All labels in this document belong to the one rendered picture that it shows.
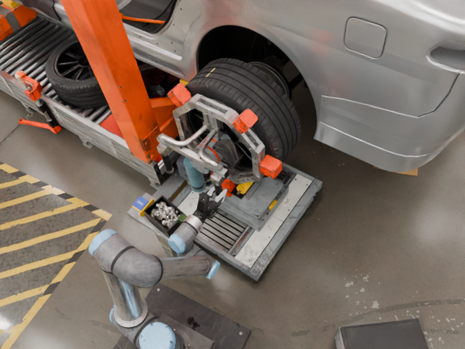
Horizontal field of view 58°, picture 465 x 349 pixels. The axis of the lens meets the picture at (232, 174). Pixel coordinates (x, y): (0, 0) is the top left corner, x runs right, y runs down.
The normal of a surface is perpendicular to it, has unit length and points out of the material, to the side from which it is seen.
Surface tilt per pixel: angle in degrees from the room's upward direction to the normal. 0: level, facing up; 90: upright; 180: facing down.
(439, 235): 0
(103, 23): 90
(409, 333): 0
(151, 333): 7
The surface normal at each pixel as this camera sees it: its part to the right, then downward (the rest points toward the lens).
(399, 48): -0.58, 0.70
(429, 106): -0.40, 0.77
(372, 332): -0.09, -0.58
